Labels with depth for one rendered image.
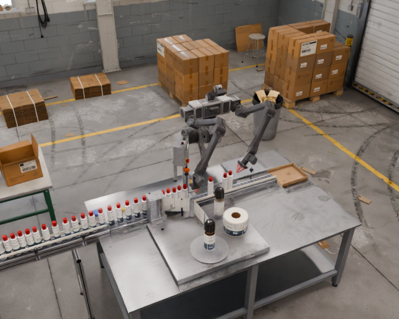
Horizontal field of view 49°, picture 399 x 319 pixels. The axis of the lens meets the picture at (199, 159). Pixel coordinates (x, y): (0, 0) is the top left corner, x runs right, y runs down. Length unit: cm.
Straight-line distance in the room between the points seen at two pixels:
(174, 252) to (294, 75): 446
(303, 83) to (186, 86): 192
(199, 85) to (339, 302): 415
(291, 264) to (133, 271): 163
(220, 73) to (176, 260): 440
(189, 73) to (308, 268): 382
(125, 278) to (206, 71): 444
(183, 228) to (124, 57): 584
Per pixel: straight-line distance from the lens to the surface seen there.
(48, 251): 371
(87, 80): 810
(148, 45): 909
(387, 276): 485
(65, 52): 871
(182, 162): 363
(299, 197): 416
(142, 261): 349
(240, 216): 356
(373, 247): 510
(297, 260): 441
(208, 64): 709
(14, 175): 457
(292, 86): 731
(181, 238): 357
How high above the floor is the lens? 339
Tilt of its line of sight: 34 degrees down
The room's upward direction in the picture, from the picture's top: straight up
